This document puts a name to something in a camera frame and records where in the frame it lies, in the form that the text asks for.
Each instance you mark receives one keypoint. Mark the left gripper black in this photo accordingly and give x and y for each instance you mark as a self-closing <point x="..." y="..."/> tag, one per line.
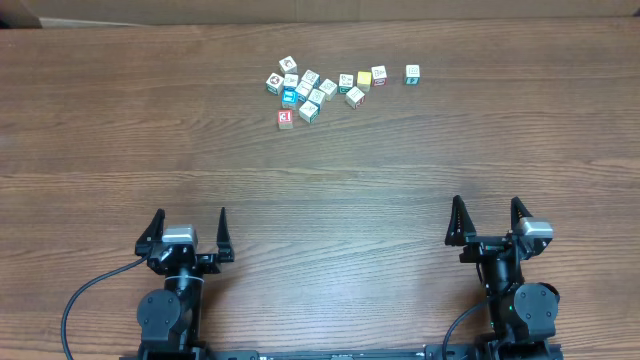
<point x="223" y="248"/>

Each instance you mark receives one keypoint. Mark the yellow block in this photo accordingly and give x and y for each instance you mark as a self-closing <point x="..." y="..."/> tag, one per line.
<point x="364" y="80"/>

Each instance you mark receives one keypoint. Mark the white block green grid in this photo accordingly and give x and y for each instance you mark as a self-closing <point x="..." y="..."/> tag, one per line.
<point x="312" y="78"/>

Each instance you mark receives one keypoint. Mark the white block tilted centre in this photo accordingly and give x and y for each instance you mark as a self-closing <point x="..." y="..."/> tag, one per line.
<point x="329" y="88"/>

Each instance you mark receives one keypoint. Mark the block red circle green side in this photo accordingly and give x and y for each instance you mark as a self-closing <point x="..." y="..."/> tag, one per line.
<point x="275" y="84"/>

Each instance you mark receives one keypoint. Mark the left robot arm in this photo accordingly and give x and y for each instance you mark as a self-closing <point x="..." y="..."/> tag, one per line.
<point x="169" y="317"/>

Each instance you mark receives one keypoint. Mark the white block teal side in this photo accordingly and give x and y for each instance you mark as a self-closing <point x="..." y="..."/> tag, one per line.
<point x="303" y="90"/>

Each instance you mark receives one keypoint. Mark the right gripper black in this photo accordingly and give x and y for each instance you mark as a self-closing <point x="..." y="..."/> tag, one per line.
<point x="462" y="229"/>

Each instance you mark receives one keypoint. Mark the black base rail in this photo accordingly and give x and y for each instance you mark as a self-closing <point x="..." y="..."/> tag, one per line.
<point x="428" y="352"/>

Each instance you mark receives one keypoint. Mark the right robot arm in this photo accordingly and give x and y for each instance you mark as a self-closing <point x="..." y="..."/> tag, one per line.
<point x="522" y="315"/>

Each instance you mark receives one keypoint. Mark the white block behind blue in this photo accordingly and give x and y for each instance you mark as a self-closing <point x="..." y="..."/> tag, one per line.
<point x="290" y="81"/>

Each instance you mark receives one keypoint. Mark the white block green letters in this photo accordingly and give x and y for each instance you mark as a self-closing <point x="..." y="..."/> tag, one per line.
<point x="346" y="83"/>

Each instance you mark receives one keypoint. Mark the white block butterfly picture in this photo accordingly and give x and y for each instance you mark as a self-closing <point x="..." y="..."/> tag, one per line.
<point x="317" y="97"/>

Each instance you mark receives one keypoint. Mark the white block green side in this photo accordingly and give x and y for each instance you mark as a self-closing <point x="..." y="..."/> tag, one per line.
<point x="308" y="111"/>

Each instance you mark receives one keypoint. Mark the red letter block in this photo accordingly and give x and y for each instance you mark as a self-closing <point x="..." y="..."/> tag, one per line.
<point x="285" y="119"/>

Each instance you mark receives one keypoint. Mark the white block red side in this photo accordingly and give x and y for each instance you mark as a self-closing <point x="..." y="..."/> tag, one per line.
<point x="355" y="97"/>

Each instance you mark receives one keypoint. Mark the white block red bottom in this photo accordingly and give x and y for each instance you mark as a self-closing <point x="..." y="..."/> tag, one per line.
<point x="379" y="75"/>

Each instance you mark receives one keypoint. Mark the block with red picture top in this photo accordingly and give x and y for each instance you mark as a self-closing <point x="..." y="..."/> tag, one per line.
<point x="288" y="65"/>

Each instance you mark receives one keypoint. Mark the white block teal far right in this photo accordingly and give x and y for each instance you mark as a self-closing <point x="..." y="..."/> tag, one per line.
<point x="412" y="74"/>

